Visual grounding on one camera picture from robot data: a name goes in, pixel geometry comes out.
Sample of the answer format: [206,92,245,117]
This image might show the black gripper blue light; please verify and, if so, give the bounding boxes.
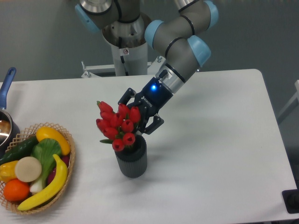
[117,77,173,135]

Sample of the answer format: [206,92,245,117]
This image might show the red tulip bouquet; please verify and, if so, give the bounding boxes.
[96,101,141,152]

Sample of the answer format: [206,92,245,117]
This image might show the dark grey ribbed vase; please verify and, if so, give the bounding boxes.
[115,135,147,178]

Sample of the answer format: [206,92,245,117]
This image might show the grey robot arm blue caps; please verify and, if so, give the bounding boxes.
[75,0,219,134]

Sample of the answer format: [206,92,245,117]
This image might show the purple red vegetable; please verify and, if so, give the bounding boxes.
[47,155,70,185]

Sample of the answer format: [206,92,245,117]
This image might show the yellow squash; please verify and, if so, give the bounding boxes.
[36,126,71,155]

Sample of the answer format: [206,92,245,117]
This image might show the yellow banana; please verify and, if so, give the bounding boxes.
[17,154,68,211]

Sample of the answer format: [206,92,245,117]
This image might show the green bok choy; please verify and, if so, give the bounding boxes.
[30,138,62,194]

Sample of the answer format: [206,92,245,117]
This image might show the woven wicker basket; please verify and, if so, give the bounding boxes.
[0,122,76,215]

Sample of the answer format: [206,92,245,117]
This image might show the green cucumber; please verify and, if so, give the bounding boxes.
[0,135,39,165]

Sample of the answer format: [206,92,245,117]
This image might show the beige round disc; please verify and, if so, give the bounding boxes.
[14,156,42,182]

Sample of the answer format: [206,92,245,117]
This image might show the yellow bell pepper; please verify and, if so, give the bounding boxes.
[0,161,18,182]

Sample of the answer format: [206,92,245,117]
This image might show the orange fruit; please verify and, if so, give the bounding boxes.
[3,179,29,202]

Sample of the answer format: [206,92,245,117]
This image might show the black device at table edge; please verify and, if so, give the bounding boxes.
[282,189,299,214]

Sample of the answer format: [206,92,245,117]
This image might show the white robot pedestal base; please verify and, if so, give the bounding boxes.
[81,43,166,78]

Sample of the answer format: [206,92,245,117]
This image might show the blue handled saucepan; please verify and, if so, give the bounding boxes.
[0,67,20,158]

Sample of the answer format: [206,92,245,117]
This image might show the white frame at right edge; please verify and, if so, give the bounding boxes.
[277,80,299,124]

